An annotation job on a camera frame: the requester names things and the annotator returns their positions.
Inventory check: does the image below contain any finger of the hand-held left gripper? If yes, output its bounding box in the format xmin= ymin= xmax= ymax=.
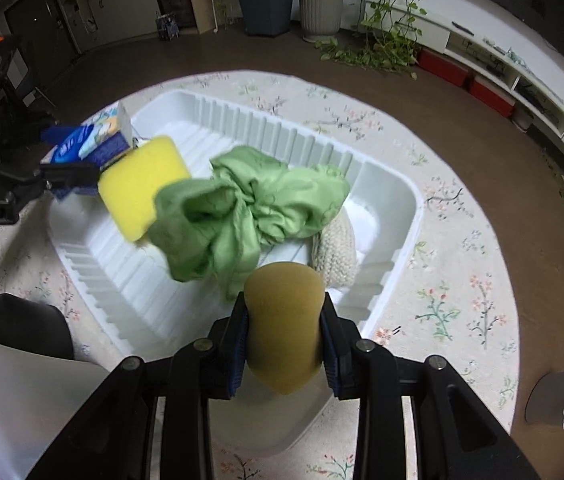
xmin=41 ymin=126 xmax=77 ymax=144
xmin=0 ymin=160 xmax=102 ymax=197

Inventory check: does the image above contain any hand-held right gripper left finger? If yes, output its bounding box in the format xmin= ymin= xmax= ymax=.
xmin=27 ymin=292 xmax=252 ymax=480

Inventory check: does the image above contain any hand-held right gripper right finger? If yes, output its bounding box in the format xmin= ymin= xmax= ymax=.
xmin=319 ymin=292 xmax=543 ymax=480

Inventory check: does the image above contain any tan round sponge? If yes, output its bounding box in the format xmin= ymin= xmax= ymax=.
xmin=243 ymin=261 xmax=327 ymax=396

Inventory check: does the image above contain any yellow rectangular sponge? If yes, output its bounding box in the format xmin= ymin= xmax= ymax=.
xmin=98 ymin=135 xmax=193 ymax=243

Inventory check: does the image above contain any white plastic tray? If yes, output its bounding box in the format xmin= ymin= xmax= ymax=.
xmin=44 ymin=90 xmax=425 ymax=458

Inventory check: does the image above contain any cream knitted cloth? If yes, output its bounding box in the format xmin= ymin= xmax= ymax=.
xmin=310 ymin=207 xmax=359 ymax=290

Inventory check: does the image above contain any green cloth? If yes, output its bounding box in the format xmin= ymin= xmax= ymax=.
xmin=148 ymin=145 xmax=352 ymax=301

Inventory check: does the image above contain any small blue cart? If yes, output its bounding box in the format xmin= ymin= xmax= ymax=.
xmin=156 ymin=12 xmax=180 ymax=41

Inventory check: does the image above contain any grey cylindrical trash can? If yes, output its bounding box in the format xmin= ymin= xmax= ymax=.
xmin=524 ymin=364 xmax=564 ymax=429

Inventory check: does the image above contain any dark blue plant pot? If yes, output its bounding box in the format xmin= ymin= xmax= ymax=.
xmin=232 ymin=0 xmax=297 ymax=37

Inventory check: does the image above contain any white ribbed plant pot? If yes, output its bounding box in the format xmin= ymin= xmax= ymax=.
xmin=298 ymin=0 xmax=345 ymax=43

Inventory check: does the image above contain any red storage box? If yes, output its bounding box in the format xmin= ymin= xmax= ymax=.
xmin=417 ymin=49 xmax=475 ymax=88
xmin=468 ymin=77 xmax=516 ymax=120

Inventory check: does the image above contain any small white plant pot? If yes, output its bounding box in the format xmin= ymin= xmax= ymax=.
xmin=512 ymin=105 xmax=535 ymax=133

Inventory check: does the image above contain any trailing pothos plant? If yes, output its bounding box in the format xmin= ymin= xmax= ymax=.
xmin=314 ymin=0 xmax=430 ymax=78

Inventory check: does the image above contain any white television cabinet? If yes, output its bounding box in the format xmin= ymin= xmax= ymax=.
xmin=412 ymin=10 xmax=564 ymax=156

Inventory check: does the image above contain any white wall cabinet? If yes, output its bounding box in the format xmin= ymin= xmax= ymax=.
xmin=69 ymin=0 xmax=163 ymax=56

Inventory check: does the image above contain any wall-mounted television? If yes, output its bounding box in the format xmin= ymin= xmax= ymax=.
xmin=427 ymin=0 xmax=564 ymax=86

